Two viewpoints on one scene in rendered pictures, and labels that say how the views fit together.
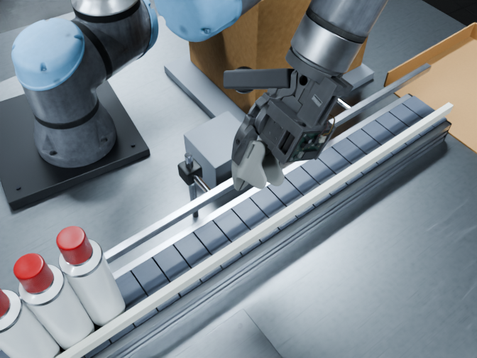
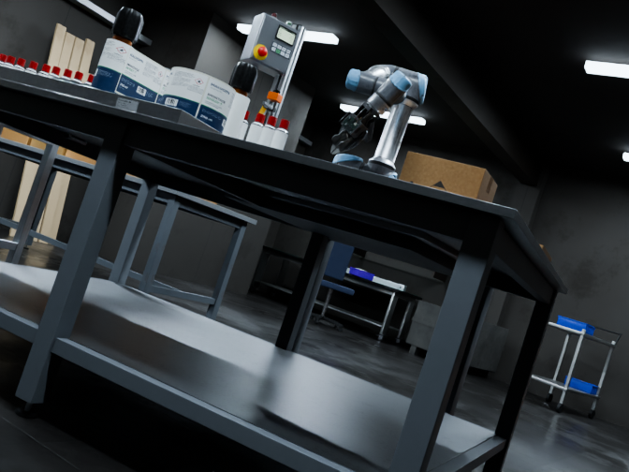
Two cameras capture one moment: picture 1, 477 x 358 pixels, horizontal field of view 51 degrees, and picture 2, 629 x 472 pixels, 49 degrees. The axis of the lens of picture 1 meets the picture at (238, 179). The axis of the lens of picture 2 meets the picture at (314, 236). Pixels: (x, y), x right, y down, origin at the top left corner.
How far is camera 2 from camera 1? 2.49 m
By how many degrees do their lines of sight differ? 76
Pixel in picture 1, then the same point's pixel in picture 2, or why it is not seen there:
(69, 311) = (264, 139)
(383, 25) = not seen: hidden behind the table
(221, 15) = (352, 76)
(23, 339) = (252, 134)
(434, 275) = not seen: hidden behind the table
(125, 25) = (375, 167)
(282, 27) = (416, 171)
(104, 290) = (275, 144)
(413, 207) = not seen: hidden behind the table
